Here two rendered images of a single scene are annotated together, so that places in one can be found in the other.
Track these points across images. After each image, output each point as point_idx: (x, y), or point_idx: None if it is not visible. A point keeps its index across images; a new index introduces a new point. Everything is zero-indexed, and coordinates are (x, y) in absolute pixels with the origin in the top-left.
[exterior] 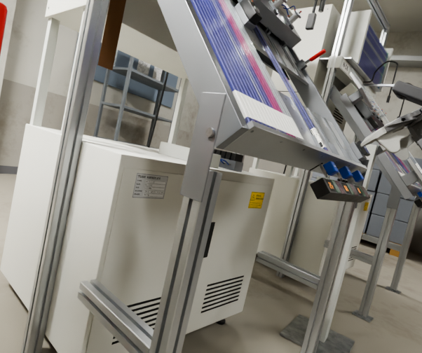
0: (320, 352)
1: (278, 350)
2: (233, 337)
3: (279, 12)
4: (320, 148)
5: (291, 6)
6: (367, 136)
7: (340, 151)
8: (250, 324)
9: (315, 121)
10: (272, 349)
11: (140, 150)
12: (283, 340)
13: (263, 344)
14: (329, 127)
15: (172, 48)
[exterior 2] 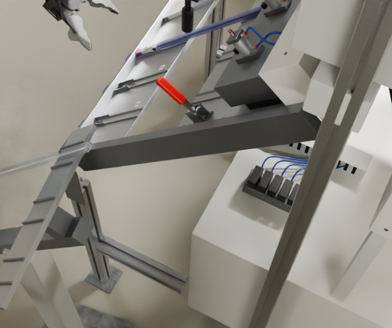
0: (81, 308)
1: (133, 287)
2: (188, 280)
3: (263, 13)
4: (150, 27)
5: (255, 30)
6: (114, 6)
7: (112, 110)
8: (172, 323)
9: (154, 74)
10: (140, 284)
11: (374, 131)
12: (127, 312)
13: (152, 288)
14: (129, 116)
15: None
